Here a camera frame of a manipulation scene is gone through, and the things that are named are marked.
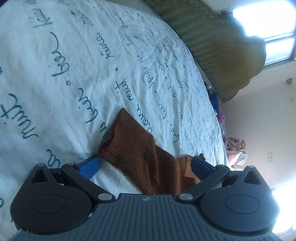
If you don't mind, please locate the white script-printed bed sheet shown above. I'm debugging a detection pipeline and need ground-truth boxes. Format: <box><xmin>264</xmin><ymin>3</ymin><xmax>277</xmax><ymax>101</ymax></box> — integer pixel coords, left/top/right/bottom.
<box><xmin>1</xmin><ymin>1</ymin><xmax>226</xmax><ymax>240</ymax></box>

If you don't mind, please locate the white light switch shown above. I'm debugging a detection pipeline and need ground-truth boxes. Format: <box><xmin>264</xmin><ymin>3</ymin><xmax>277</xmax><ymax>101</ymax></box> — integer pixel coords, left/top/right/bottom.
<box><xmin>266</xmin><ymin>152</ymin><xmax>273</xmax><ymax>163</ymax></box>

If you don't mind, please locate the blue cloth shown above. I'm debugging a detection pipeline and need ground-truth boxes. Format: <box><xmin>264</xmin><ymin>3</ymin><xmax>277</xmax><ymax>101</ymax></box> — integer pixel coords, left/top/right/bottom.
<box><xmin>206</xmin><ymin>85</ymin><xmax>219</xmax><ymax>115</ymax></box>

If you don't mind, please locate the window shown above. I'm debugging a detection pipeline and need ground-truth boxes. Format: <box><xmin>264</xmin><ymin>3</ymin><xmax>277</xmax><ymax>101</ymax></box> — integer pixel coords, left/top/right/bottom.
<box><xmin>221</xmin><ymin>1</ymin><xmax>295</xmax><ymax>68</ymax></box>

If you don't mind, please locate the pink and white clothes pile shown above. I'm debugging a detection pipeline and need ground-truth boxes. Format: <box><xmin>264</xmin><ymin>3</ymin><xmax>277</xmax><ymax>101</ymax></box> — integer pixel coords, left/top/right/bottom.
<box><xmin>223</xmin><ymin>135</ymin><xmax>248</xmax><ymax>168</ymax></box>

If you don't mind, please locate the purple garment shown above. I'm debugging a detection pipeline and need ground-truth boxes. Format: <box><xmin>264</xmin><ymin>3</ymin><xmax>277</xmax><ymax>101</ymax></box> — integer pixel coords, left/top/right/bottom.
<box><xmin>216</xmin><ymin>110</ymin><xmax>226</xmax><ymax>126</ymax></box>

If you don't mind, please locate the green upholstered headboard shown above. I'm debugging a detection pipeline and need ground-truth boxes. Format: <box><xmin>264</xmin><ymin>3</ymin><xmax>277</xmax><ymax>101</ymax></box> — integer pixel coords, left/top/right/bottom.
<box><xmin>146</xmin><ymin>1</ymin><xmax>266</xmax><ymax>103</ymax></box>

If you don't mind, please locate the brown knit sweater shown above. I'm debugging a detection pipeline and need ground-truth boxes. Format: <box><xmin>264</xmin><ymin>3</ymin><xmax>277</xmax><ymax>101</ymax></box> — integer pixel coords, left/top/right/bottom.
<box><xmin>98</xmin><ymin>108</ymin><xmax>201</xmax><ymax>196</ymax></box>

